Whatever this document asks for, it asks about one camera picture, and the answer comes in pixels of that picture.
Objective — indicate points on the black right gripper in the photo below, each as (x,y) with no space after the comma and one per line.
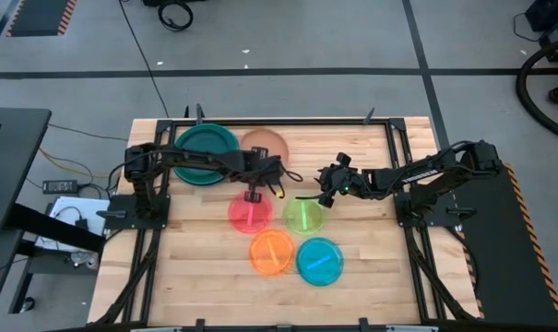
(347,182)

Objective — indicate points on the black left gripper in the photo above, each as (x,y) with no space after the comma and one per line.
(260,170)

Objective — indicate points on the small translucent pink plate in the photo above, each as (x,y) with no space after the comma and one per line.
(239,216)

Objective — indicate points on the small translucent green plate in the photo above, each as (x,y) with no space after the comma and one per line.
(313,219)

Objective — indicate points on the large teal plastic plate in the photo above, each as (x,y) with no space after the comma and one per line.
(204,183)

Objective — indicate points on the tan brown plastic plate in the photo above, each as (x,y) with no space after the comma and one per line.
(269,138)

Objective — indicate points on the dark green plastic plate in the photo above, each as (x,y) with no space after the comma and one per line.
(205,138)

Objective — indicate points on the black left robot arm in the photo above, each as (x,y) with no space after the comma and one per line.
(191,159)

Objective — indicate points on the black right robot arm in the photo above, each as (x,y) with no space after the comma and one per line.
(412,175)

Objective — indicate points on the small translucent orange plate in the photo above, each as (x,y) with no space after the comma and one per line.
(260,258)

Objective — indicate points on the small translucent cyan plate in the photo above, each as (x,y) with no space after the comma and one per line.
(329,272)

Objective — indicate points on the white paper sheet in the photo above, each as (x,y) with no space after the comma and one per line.
(94,205)

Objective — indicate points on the small black plug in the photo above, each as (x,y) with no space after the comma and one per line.
(81,224)

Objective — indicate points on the black hazard-striped platform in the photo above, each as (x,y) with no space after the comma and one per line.
(504,258)

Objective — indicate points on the black desk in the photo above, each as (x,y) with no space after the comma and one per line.
(11,152)

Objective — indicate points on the black hazard-striped floor mat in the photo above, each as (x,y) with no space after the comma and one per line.
(39,16)

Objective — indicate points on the black equipment case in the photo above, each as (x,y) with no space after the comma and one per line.
(555,18)

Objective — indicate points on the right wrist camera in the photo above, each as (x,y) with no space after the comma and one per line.
(343,159)

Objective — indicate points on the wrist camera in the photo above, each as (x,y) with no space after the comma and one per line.
(343,159)
(258,153)

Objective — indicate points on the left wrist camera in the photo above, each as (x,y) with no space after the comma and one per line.
(258,153)

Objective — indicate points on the black aluminium table frame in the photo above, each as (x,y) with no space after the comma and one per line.
(306,122)

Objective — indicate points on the black frame clamp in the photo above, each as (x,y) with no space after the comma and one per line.
(199,115)
(368,117)
(200,325)
(364,325)

